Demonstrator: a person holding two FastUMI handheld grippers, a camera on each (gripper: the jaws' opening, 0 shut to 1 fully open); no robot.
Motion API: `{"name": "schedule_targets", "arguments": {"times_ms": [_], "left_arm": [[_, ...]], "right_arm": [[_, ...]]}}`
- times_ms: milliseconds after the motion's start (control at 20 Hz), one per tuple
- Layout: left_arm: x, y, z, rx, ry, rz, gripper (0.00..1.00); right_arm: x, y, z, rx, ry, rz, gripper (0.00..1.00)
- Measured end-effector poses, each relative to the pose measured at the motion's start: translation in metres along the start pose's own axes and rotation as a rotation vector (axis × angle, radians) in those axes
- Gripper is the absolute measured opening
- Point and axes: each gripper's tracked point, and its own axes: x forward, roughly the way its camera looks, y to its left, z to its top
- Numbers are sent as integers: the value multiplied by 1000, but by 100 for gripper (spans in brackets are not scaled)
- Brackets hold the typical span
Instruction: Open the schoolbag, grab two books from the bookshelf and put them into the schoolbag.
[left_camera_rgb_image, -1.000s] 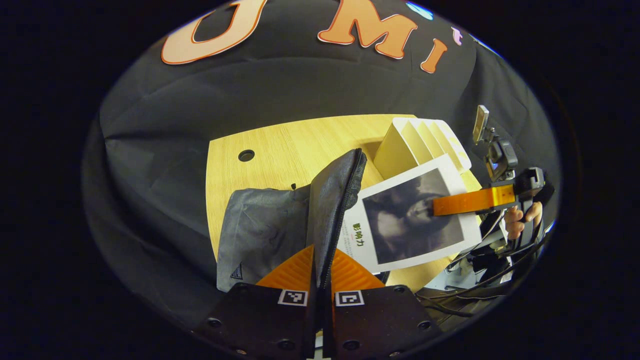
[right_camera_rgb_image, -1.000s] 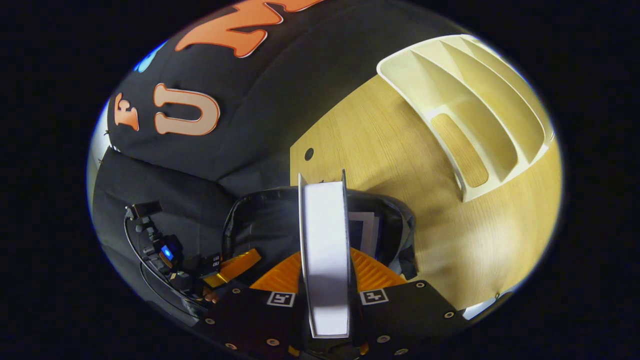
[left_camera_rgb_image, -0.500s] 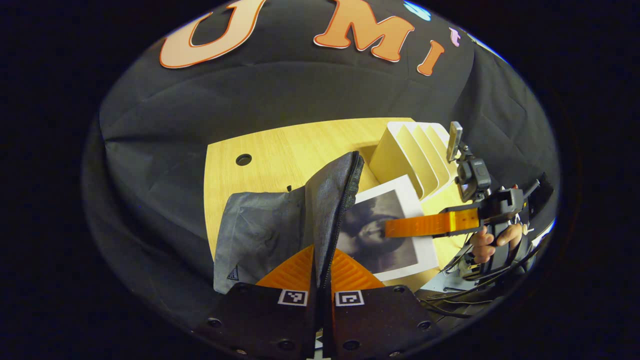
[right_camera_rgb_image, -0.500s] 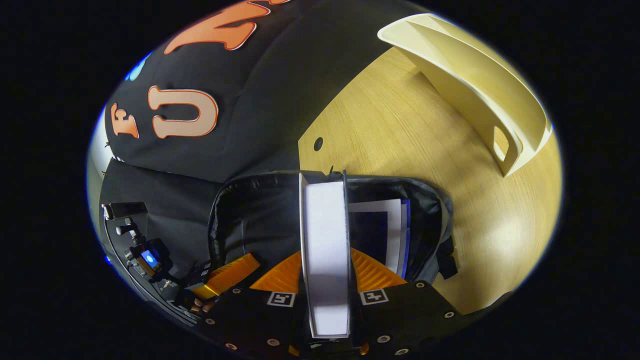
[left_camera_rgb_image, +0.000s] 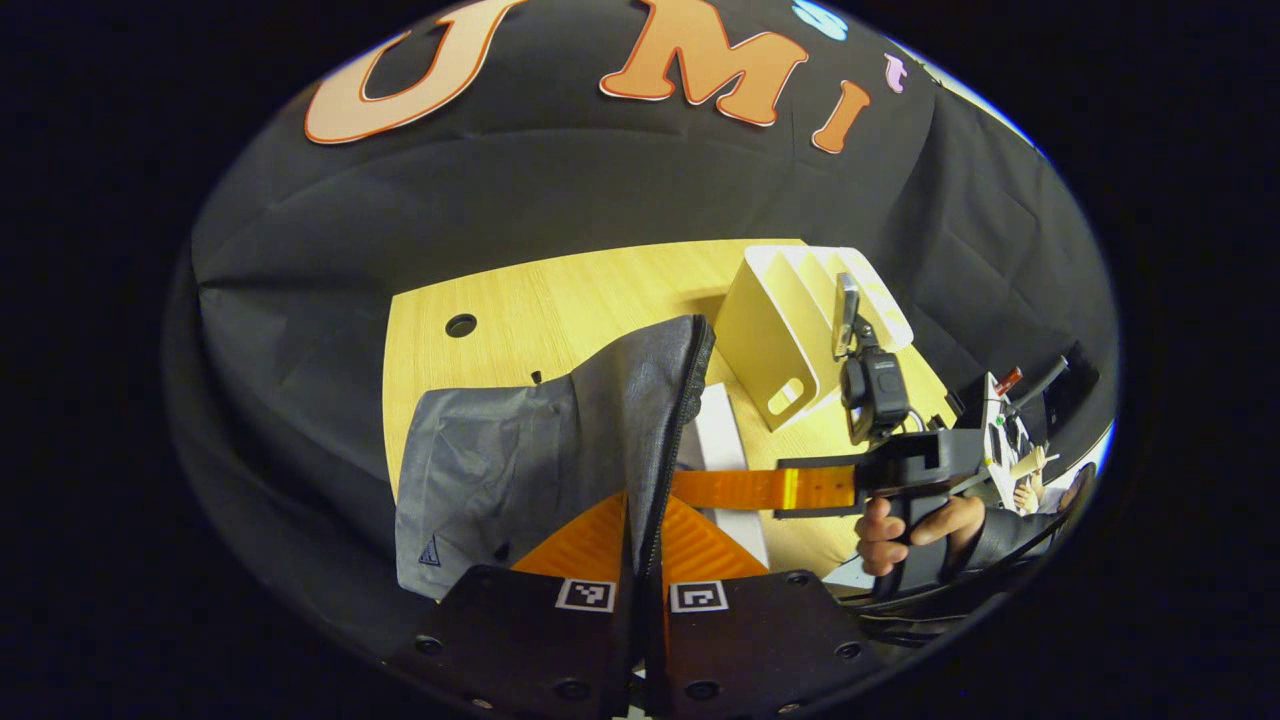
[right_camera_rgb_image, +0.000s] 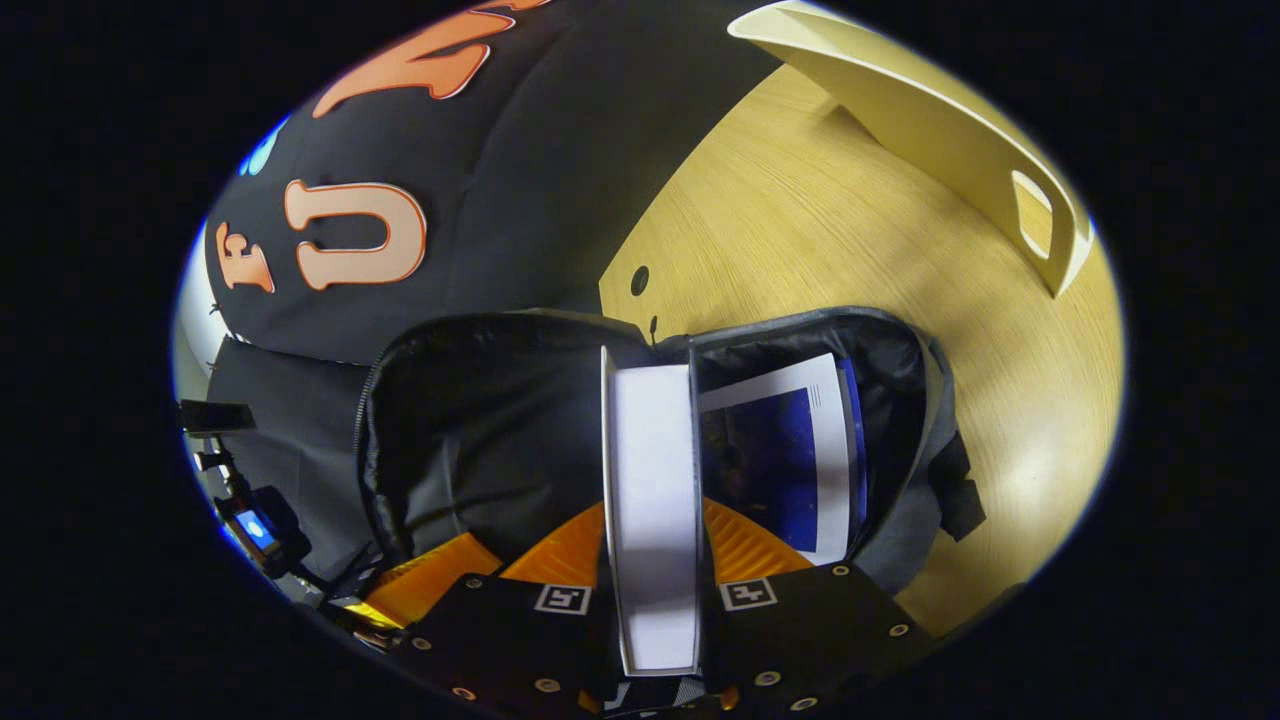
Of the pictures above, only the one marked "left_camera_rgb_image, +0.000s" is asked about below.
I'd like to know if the white plastic bookshelf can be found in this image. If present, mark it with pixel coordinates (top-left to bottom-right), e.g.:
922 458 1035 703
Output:
715 245 913 431

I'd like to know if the white electronic device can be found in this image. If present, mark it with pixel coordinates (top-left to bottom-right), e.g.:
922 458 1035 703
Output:
980 368 1061 491

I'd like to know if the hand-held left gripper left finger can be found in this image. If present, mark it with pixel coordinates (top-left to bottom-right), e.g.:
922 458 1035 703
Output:
388 488 637 718

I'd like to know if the grey fabric schoolbag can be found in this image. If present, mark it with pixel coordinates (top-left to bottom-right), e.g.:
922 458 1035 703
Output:
395 315 716 601

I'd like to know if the black backdrop cloth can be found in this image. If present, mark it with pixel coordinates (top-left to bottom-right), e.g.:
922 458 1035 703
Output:
165 0 1121 661

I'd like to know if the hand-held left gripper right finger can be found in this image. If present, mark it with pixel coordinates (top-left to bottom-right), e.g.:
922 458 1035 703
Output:
643 495 888 718

